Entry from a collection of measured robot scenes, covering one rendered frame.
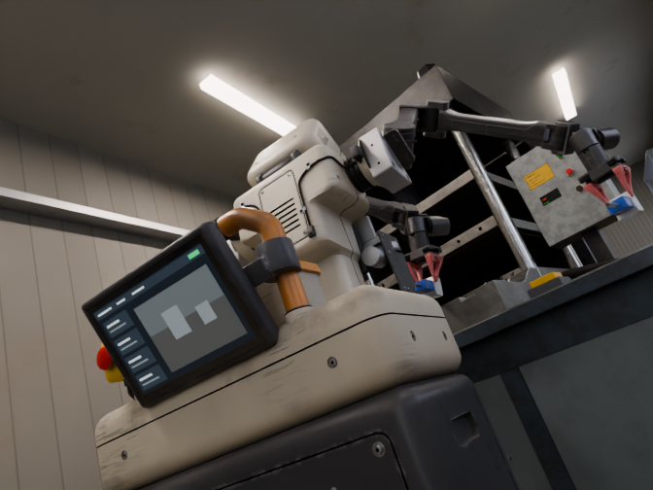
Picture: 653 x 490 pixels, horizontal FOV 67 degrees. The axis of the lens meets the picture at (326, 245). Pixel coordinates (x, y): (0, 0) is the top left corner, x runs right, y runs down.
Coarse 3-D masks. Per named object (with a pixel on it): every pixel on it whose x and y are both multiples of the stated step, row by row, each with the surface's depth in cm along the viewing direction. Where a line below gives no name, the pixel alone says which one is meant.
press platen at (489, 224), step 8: (480, 224) 216; (488, 224) 214; (496, 224) 212; (520, 224) 229; (528, 224) 238; (464, 232) 221; (472, 232) 218; (480, 232) 216; (488, 232) 217; (528, 232) 240; (536, 232) 245; (456, 240) 224; (464, 240) 221; (472, 240) 220; (448, 248) 226; (456, 248) 223; (440, 256) 228; (424, 264) 234; (384, 280) 249; (392, 280) 245
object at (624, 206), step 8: (624, 192) 119; (616, 200) 117; (624, 200) 115; (632, 200) 118; (608, 208) 118; (616, 208) 117; (624, 208) 116; (632, 208) 118; (640, 208) 118; (616, 216) 120; (624, 216) 119; (632, 216) 120
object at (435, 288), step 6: (420, 282) 138; (426, 282) 137; (432, 282) 140; (438, 282) 142; (420, 288) 138; (426, 288) 137; (432, 288) 139; (438, 288) 140; (426, 294) 141; (432, 294) 139; (438, 294) 139
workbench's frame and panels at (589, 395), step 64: (640, 256) 100; (512, 320) 117; (576, 320) 112; (640, 320) 104; (512, 384) 121; (576, 384) 112; (640, 384) 103; (512, 448) 120; (576, 448) 111; (640, 448) 103
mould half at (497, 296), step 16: (528, 272) 149; (480, 288) 130; (496, 288) 127; (512, 288) 134; (528, 288) 143; (448, 304) 136; (464, 304) 132; (480, 304) 130; (496, 304) 127; (512, 304) 129; (448, 320) 135; (464, 320) 132; (480, 320) 129
